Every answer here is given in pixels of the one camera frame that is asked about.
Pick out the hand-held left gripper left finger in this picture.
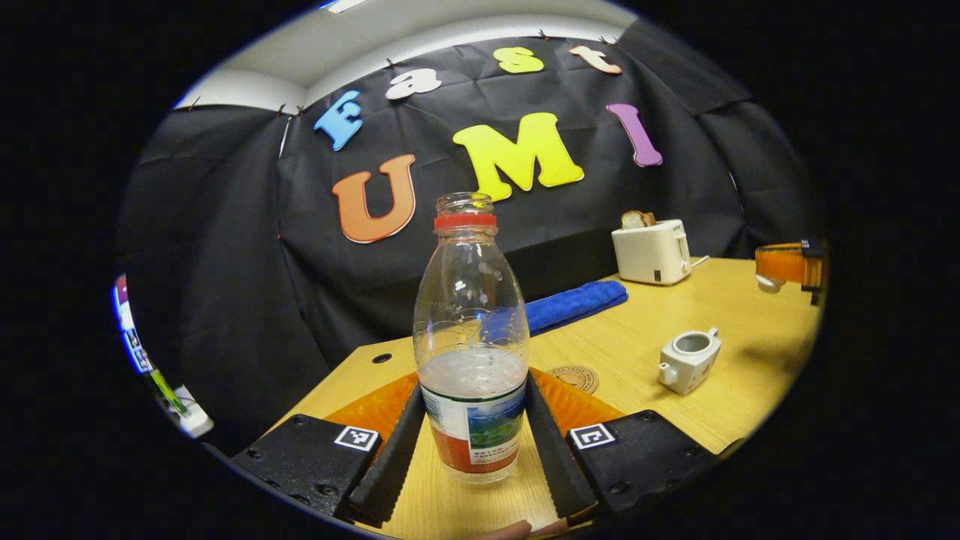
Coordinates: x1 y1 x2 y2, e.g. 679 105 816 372
229 373 428 528

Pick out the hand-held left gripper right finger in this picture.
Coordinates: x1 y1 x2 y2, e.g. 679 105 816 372
525 366 719 526

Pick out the round brown coaster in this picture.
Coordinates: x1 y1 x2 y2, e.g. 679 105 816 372
546 365 600 395

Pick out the clear plastic water bottle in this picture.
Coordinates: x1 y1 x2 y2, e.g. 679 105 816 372
412 192 531 485

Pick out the white ceramic teacup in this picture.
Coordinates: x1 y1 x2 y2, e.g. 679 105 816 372
658 327 722 396

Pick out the green drink bottle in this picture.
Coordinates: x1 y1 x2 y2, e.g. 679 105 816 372
150 369 188 417

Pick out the white toaster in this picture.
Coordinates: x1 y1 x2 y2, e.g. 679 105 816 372
611 219 692 286

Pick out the blue folded towel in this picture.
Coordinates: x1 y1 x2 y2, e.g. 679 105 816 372
523 280 629 336

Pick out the white side table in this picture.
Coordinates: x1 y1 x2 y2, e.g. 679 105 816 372
169 385 215 440

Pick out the black backdrop cloth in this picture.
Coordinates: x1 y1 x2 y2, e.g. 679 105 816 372
116 19 826 451

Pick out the computer monitor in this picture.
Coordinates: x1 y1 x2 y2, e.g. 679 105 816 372
112 274 155 374

